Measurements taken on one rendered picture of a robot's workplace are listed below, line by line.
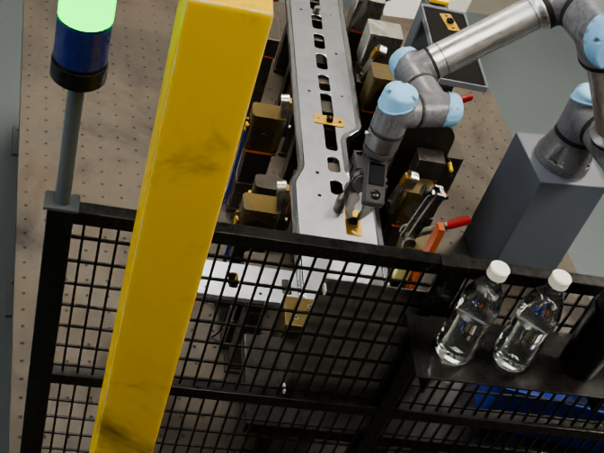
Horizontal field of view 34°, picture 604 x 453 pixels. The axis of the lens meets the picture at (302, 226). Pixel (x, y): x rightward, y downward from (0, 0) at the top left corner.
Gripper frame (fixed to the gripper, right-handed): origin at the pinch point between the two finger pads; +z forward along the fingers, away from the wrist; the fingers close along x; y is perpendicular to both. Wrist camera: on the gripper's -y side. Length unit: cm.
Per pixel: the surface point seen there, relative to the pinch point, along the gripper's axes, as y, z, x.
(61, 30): -59, -77, 66
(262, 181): 19.6, 10.3, 18.8
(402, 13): 223, 74, -67
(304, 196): 15.2, 9.3, 8.6
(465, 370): -68, -33, -2
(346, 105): 55, 9, -6
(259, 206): 4.4, 4.8, 21.1
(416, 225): -1.8, -2.2, -14.0
